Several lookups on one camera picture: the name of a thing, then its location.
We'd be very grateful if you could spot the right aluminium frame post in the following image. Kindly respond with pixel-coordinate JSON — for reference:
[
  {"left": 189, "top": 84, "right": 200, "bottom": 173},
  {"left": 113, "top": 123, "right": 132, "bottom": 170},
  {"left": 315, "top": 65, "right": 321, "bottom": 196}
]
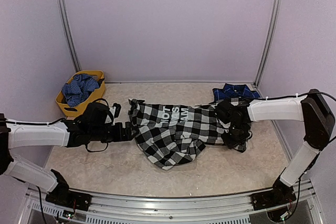
[{"left": 253, "top": 0, "right": 281, "bottom": 89}]

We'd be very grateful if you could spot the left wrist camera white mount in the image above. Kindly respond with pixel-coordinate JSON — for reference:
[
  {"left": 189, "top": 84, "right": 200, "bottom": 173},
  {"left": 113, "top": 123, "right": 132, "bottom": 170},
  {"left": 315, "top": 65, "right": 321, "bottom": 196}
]
[{"left": 105, "top": 103, "right": 121, "bottom": 125}]

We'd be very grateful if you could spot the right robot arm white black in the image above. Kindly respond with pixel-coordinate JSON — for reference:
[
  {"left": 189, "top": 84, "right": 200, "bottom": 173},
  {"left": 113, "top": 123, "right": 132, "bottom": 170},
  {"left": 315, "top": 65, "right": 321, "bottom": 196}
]
[{"left": 215, "top": 89, "right": 335, "bottom": 210}]

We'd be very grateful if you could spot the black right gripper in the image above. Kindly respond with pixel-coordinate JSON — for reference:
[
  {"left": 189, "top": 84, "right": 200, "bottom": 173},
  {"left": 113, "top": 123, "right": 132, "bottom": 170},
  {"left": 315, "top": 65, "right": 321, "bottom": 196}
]
[{"left": 220, "top": 122, "right": 250, "bottom": 149}]

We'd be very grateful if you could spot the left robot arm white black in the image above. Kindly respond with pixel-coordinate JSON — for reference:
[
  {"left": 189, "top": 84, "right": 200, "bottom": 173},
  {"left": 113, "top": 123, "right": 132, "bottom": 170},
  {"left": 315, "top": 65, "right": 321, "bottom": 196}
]
[{"left": 1, "top": 99, "right": 133, "bottom": 211}]

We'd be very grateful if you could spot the black white checked shirt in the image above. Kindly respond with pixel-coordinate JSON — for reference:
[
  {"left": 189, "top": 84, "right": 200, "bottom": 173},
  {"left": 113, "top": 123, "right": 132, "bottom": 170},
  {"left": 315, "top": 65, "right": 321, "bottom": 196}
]
[{"left": 128, "top": 98, "right": 247, "bottom": 171}]

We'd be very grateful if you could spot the aluminium front rail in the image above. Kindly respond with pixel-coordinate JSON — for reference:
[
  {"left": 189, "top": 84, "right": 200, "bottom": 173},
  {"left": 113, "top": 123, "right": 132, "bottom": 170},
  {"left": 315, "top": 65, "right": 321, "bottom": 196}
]
[{"left": 15, "top": 180, "right": 325, "bottom": 223}]

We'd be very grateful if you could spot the blue gingham crumpled shirt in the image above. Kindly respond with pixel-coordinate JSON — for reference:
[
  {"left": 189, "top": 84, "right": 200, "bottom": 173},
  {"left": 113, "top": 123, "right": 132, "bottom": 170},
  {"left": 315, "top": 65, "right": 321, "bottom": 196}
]
[{"left": 61, "top": 73, "right": 100, "bottom": 108}]

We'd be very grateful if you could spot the aluminium frame post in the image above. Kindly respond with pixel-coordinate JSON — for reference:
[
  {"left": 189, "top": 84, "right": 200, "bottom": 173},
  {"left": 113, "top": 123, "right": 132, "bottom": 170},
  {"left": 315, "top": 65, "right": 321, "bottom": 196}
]
[
  {"left": 57, "top": 0, "right": 81, "bottom": 72},
  {"left": 253, "top": 0, "right": 281, "bottom": 89}
]

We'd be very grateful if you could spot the blue plaid shirt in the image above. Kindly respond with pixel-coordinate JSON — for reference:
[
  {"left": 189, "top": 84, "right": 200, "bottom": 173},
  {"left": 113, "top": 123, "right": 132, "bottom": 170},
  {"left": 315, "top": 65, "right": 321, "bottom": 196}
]
[{"left": 212, "top": 83, "right": 260, "bottom": 103}]

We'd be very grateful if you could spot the left aluminium frame post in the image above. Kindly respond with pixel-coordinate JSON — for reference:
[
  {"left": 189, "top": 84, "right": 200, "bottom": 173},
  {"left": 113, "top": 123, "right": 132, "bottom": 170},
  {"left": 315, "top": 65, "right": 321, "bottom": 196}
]
[{"left": 57, "top": 0, "right": 81, "bottom": 72}]

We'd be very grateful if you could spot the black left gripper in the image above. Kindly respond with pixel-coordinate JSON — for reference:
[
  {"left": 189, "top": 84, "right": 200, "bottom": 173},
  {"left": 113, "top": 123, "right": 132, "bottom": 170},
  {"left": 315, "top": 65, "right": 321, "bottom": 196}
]
[{"left": 90, "top": 120, "right": 139, "bottom": 142}]

